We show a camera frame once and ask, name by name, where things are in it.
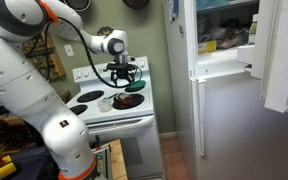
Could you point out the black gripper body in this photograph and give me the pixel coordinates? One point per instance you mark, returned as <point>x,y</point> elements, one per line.
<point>122,74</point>

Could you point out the translucent white plastic bowl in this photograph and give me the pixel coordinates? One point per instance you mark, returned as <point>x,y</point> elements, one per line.
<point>105,105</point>

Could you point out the white freezer door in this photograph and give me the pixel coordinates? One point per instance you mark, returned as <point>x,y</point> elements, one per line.
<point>284,50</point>

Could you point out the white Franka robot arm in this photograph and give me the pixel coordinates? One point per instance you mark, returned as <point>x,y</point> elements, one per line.
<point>24,86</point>

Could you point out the blue fridge magnet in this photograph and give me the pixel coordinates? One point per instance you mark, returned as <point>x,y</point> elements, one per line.
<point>175,10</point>

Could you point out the wooden table top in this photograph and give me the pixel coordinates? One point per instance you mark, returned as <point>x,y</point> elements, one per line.
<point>119,163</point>

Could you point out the green round pot holder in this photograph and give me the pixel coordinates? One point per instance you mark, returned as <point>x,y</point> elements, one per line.
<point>136,85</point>

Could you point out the brown bottle white cap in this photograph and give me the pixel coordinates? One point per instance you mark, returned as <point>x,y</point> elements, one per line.
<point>125,99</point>

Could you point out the wooden spice rack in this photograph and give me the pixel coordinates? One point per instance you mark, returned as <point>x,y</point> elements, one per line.
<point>55,65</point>

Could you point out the white electric stove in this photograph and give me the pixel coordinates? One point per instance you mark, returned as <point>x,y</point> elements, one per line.
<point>137,146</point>

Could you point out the small clip magnet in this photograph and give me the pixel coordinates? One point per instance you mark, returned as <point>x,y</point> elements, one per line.
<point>181,30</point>

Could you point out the brown hanging pan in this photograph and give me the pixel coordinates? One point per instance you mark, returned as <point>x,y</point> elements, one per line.
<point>135,3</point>

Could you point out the dark pan with pale rim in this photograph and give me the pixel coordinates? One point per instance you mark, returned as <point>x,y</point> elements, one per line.
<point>79,4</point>

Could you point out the yellow food box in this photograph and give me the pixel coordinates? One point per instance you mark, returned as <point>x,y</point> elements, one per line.
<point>207,46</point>

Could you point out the frozen food bags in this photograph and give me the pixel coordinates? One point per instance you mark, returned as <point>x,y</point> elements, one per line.
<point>232,35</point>

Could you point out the teal food bag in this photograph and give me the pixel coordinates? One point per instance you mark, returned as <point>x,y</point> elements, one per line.
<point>214,4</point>

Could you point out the dark blue cover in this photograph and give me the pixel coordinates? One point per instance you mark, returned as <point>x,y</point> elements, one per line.
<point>27,166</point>

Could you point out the pale bottle green cap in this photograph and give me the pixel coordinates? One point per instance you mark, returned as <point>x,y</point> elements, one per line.
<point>253,30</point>

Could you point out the yellow control box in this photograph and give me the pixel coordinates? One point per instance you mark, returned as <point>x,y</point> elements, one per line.
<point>0,171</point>

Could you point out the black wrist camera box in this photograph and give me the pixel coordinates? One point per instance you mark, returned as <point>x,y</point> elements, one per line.
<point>120,66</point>

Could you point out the white light switch plate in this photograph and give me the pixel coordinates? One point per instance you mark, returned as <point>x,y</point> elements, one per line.
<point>69,50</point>

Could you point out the aluminium base frame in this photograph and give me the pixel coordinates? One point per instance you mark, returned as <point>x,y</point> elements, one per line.
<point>104,163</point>

